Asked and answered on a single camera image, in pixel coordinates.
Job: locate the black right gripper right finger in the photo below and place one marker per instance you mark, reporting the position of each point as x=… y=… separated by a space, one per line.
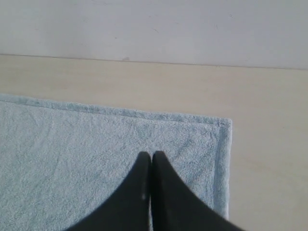
x=175 y=207

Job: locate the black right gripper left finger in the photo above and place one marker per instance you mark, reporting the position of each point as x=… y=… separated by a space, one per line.
x=127 y=208

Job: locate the light blue fluffy towel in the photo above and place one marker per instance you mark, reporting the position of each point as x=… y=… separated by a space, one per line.
x=59 y=161

